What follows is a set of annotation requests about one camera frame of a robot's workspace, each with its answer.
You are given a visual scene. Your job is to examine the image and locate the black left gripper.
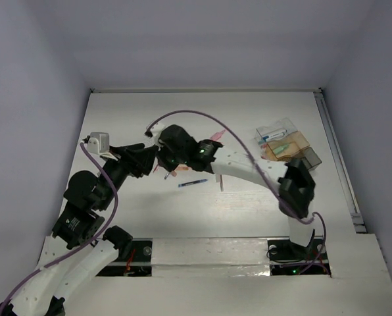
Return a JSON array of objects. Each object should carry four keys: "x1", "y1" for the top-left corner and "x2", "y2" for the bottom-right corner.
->
[{"x1": 99, "y1": 142, "x2": 160, "y2": 209}]

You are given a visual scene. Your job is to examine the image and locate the orange highlighter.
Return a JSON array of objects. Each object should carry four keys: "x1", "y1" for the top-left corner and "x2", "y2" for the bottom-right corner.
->
[{"x1": 175, "y1": 165, "x2": 191, "y2": 172}]

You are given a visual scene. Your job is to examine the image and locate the pink highlighter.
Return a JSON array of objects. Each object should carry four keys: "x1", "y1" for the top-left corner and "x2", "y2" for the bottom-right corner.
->
[{"x1": 210, "y1": 130, "x2": 226, "y2": 142}]

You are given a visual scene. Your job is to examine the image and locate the white marker blue cap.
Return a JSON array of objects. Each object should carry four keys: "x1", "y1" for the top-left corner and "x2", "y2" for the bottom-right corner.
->
[{"x1": 262, "y1": 128, "x2": 287, "y2": 141}]

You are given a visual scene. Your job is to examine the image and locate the green correction tape pen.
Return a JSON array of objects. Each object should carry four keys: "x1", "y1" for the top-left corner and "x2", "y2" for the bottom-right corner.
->
[{"x1": 272, "y1": 144, "x2": 289, "y2": 155}]

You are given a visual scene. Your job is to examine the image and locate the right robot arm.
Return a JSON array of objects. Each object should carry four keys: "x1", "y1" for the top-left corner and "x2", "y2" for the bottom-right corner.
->
[{"x1": 149, "y1": 124, "x2": 316, "y2": 258}]

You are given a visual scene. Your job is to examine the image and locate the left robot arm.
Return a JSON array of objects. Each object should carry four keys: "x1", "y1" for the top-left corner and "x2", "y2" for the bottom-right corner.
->
[{"x1": 0, "y1": 137, "x2": 158, "y2": 315}]

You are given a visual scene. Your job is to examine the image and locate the stationery organizer box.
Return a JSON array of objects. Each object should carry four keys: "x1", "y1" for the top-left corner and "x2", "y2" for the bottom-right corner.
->
[{"x1": 255, "y1": 118, "x2": 322, "y2": 171}]

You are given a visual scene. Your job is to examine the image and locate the blue ink refill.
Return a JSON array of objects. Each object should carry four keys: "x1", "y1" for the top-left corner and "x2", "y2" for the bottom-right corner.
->
[{"x1": 178, "y1": 178, "x2": 208, "y2": 188}]

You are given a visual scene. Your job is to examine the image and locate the red gel pen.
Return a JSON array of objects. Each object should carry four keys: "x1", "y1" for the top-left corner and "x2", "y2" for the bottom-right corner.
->
[{"x1": 216, "y1": 174, "x2": 224, "y2": 192}]

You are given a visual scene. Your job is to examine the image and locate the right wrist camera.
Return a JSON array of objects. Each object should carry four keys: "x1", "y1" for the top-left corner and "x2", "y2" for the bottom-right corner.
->
[{"x1": 145, "y1": 122, "x2": 166, "y2": 144}]

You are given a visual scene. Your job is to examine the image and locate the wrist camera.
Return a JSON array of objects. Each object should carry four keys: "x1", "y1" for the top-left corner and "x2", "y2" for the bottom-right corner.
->
[
  {"x1": 82, "y1": 132, "x2": 113, "y2": 159},
  {"x1": 145, "y1": 122, "x2": 166, "y2": 144}
]

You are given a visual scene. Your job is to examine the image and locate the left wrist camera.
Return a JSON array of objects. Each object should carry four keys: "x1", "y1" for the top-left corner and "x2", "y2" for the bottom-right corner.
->
[{"x1": 82, "y1": 132, "x2": 113, "y2": 159}]

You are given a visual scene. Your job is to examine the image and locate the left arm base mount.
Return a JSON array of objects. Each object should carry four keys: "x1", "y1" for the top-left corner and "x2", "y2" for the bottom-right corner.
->
[{"x1": 103, "y1": 226, "x2": 153, "y2": 263}]

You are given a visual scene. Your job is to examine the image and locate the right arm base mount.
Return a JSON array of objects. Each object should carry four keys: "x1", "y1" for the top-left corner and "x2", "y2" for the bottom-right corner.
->
[{"x1": 266, "y1": 230, "x2": 328, "y2": 263}]

